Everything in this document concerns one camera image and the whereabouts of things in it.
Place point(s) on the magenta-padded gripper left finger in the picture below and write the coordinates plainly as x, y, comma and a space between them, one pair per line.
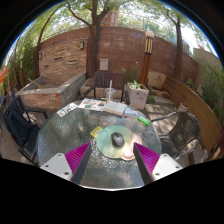
78, 156

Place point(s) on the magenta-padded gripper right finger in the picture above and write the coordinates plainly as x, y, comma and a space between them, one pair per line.
146, 156

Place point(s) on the grey and black computer mouse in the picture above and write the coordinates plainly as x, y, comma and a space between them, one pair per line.
117, 140

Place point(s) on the pale green iridescent mouse pad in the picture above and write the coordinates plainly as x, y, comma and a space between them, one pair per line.
106, 145

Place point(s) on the yellow card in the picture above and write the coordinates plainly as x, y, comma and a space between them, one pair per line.
95, 132

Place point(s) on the small green packet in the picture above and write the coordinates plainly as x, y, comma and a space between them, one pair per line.
143, 120

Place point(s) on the blue and white booklet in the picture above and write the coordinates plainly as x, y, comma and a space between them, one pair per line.
131, 112

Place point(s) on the grey metal mesh chair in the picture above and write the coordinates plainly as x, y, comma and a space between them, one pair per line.
185, 130

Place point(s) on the white printed paper strip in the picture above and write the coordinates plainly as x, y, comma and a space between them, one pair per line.
67, 109

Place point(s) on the colourful magazine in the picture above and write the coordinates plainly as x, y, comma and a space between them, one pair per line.
91, 104

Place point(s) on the open white book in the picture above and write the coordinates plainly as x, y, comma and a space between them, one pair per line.
115, 108

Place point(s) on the white planter with plant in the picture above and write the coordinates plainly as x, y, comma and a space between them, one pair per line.
137, 96

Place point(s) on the black patio chair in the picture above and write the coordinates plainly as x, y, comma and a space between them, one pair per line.
20, 128

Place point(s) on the stone raised garden bed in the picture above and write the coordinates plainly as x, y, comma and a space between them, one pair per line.
50, 95

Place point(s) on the clear plastic cup with straw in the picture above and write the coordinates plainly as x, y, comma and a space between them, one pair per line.
110, 95

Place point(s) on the curved wooden bench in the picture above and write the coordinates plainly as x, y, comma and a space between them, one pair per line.
196, 106

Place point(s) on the tan stone block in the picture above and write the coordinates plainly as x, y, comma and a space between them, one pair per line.
156, 80

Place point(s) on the dark wooden slatted chair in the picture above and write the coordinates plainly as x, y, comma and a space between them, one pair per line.
115, 78

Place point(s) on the thick forked tree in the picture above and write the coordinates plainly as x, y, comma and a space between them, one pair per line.
92, 50

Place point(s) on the slender straight tree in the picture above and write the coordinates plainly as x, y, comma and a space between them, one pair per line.
178, 50

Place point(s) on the grey wall utility box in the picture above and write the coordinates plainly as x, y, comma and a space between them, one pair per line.
104, 64

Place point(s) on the wooden garden lamp post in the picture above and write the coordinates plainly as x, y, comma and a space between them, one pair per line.
146, 60

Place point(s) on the dark wall light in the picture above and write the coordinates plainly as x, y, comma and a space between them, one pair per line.
40, 55
82, 45

